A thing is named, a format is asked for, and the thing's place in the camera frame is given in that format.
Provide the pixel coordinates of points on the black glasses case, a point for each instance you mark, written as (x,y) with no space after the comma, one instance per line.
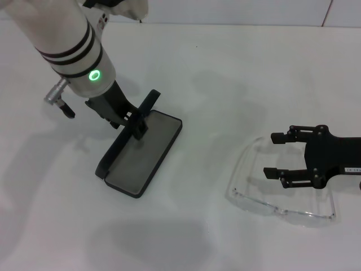
(141,158)

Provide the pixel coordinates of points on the clear white glasses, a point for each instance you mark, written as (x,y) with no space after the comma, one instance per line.
(248,201)

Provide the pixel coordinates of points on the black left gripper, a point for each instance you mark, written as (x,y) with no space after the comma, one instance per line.
(110,101)

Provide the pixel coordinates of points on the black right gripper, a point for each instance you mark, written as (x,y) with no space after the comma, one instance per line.
(332,155)

